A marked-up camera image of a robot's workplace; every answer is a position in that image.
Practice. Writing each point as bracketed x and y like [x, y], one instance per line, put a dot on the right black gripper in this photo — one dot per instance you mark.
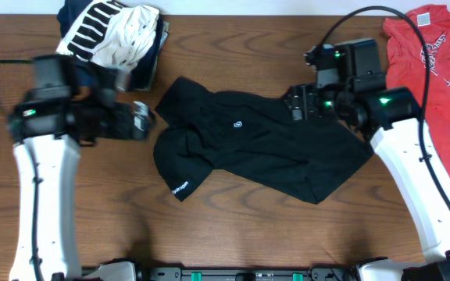
[298, 102]

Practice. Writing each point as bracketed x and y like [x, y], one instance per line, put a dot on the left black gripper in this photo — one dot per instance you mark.
[132, 122]

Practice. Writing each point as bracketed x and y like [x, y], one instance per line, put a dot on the black hydrogen t-shirt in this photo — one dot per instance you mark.
[252, 137]

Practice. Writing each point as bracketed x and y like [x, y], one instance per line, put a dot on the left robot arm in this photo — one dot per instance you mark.
[47, 136]

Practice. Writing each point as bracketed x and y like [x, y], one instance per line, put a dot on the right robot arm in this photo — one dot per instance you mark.
[389, 122]

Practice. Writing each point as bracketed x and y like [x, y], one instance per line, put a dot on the navy folded garment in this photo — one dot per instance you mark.
[137, 78]

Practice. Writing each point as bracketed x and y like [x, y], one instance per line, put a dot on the red printed t-shirt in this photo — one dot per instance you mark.
[423, 66]

